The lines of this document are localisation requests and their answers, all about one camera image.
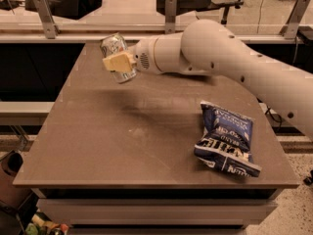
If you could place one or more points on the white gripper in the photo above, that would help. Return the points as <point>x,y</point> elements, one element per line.
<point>143,55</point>

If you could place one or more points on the left metal rail bracket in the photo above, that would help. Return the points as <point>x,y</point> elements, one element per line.
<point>50,28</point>

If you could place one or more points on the metal rail bracket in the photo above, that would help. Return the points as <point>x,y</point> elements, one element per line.
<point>289,30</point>
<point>50,28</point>
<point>170,15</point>

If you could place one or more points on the dark bin at left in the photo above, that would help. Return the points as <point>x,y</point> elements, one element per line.
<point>13,198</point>

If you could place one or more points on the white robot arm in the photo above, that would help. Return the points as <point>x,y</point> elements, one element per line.
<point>206,47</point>

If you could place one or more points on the blue chip bag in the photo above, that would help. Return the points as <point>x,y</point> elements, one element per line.
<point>226,141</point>

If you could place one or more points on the right metal rail bracket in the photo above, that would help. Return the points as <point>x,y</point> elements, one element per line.
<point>289,30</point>

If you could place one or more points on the middle metal rail bracket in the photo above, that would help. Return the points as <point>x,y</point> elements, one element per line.
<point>170,15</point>

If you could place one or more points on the colourful items under table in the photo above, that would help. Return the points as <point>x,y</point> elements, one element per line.
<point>41,225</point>

